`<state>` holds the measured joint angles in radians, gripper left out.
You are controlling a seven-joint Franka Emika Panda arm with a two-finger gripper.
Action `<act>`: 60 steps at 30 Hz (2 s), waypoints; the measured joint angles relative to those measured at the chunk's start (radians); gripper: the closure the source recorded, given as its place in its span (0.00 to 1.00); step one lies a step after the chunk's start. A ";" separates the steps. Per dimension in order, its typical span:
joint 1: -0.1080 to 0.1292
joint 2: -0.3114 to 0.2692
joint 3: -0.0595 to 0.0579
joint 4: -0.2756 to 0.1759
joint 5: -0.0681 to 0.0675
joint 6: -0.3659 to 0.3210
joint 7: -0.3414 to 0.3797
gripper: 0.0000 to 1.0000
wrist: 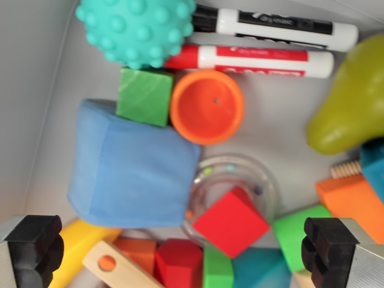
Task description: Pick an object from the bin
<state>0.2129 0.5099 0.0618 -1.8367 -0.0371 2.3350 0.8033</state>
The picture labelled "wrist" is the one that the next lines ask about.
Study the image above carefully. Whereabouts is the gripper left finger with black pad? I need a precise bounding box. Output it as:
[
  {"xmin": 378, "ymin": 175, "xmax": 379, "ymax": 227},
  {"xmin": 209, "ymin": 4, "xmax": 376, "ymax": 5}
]
[{"xmin": 0, "ymin": 214, "xmax": 65, "ymax": 288}]

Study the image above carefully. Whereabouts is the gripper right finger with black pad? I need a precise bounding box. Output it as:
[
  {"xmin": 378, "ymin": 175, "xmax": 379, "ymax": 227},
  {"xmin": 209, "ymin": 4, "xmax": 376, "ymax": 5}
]
[{"xmin": 301, "ymin": 217, "xmax": 384, "ymax": 288}]

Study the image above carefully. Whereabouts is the green painted wooden cube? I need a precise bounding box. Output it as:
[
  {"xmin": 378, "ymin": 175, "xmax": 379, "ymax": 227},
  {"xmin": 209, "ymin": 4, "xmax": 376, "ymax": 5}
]
[{"xmin": 116, "ymin": 67, "xmax": 176, "ymax": 128}]

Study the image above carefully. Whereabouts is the orange plastic cup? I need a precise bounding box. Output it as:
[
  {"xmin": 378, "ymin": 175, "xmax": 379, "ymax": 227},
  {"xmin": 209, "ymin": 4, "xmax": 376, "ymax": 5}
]
[{"xmin": 169, "ymin": 69, "xmax": 245, "ymax": 146}]

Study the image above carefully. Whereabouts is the light grey plastic bin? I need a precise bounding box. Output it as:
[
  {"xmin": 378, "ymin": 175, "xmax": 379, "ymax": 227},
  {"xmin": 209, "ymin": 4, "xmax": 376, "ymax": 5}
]
[{"xmin": 0, "ymin": 0, "xmax": 384, "ymax": 288}]

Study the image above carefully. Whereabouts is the natural wood block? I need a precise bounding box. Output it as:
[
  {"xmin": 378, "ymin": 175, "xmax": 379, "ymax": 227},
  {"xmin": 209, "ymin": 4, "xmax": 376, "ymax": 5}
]
[{"xmin": 292, "ymin": 269, "xmax": 313, "ymax": 288}]

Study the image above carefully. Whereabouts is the green wooden cylinder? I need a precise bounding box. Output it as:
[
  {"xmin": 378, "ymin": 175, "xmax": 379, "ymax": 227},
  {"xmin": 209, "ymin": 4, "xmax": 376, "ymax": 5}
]
[{"xmin": 272, "ymin": 205, "xmax": 333, "ymax": 273}]

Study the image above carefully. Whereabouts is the yellow wooden block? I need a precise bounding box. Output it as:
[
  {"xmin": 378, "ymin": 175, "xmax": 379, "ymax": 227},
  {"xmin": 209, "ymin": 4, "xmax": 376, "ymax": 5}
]
[{"xmin": 47, "ymin": 218, "xmax": 122, "ymax": 288}]

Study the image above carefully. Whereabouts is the large teal wooden block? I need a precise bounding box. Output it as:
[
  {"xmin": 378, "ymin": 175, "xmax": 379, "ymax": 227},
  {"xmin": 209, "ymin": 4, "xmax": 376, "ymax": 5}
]
[{"xmin": 232, "ymin": 247, "xmax": 294, "ymax": 288}]

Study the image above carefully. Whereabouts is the wooden strip with holes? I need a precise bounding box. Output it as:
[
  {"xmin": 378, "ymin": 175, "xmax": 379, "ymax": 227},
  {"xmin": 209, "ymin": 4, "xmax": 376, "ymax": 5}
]
[{"xmin": 82, "ymin": 239, "xmax": 165, "ymax": 288}]

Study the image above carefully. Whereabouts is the teal embossed rubber cube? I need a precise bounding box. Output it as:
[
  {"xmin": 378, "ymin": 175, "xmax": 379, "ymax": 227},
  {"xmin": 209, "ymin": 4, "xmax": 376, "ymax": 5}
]
[{"xmin": 359, "ymin": 143, "xmax": 384, "ymax": 205}]

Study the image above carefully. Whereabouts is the red wooden cube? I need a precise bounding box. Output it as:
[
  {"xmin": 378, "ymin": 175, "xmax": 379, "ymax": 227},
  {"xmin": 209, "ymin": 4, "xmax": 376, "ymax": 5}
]
[{"xmin": 191, "ymin": 185, "xmax": 272, "ymax": 259}]

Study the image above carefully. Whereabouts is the small orange wooden block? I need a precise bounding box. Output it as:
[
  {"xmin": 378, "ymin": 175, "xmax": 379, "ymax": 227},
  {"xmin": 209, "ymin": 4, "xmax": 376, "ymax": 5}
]
[{"xmin": 113, "ymin": 236, "xmax": 158, "ymax": 277}]

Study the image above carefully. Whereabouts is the light green wooden block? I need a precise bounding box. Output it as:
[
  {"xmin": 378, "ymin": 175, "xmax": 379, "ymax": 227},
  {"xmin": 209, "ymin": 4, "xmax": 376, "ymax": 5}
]
[{"xmin": 202, "ymin": 245, "xmax": 235, "ymax": 288}]

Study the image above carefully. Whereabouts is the blue soft cube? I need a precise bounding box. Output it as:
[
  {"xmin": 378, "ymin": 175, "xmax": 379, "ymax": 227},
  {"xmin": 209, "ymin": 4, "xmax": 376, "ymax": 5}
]
[{"xmin": 66, "ymin": 98, "xmax": 202, "ymax": 229}]

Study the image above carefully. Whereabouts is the dark red wooden block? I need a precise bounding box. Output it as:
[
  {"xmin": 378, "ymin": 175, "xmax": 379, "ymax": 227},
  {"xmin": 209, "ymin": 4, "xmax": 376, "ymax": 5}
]
[{"xmin": 154, "ymin": 238, "xmax": 205, "ymax": 288}]

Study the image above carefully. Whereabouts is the olive green toy pear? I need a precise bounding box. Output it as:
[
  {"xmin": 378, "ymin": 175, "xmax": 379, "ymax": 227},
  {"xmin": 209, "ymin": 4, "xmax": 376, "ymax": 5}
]
[{"xmin": 306, "ymin": 32, "xmax": 384, "ymax": 156}]

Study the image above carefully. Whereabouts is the red dry erase marker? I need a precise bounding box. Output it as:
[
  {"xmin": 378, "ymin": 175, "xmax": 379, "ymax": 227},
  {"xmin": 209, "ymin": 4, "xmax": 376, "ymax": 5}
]
[{"xmin": 164, "ymin": 44, "xmax": 335, "ymax": 80}]

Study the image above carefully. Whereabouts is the black dry erase marker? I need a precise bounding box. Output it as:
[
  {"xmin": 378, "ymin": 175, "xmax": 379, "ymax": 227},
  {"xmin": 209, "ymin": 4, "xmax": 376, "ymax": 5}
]
[{"xmin": 191, "ymin": 5, "xmax": 359, "ymax": 53}]

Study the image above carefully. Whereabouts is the teal knobby ball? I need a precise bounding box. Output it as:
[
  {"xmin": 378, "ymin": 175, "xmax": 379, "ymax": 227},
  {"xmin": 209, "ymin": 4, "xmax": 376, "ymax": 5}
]
[{"xmin": 74, "ymin": 0, "xmax": 196, "ymax": 70}]

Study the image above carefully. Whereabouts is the clear plastic ring rattle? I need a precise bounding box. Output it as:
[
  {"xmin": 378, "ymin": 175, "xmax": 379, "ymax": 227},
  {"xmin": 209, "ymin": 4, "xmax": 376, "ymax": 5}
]
[{"xmin": 181, "ymin": 152, "xmax": 280, "ymax": 250}]

